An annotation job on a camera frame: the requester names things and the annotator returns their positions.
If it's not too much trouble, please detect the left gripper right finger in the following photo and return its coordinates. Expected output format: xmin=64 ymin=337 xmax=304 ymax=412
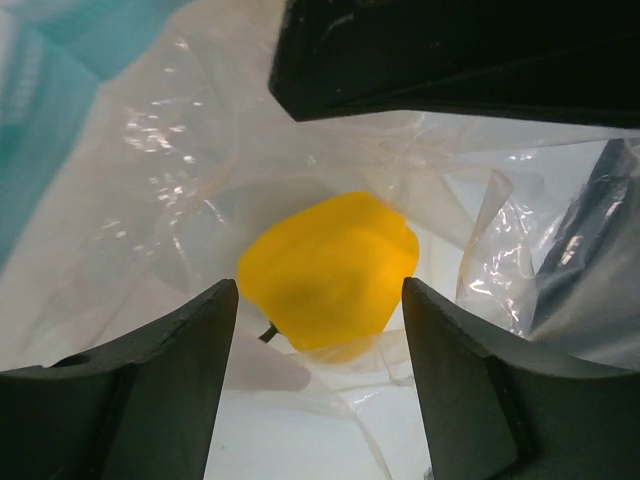
xmin=402 ymin=278 xmax=639 ymax=479

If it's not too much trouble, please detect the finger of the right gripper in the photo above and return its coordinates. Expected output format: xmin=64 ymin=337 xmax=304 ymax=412
xmin=269 ymin=0 xmax=639 ymax=129
xmin=529 ymin=138 xmax=639 ymax=332

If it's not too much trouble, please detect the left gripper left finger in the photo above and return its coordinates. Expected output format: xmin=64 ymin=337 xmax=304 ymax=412
xmin=1 ymin=280 xmax=239 ymax=479

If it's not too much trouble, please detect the fake yellow lemon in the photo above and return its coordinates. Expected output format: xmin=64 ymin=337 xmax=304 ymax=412
xmin=237 ymin=192 xmax=420 ymax=352

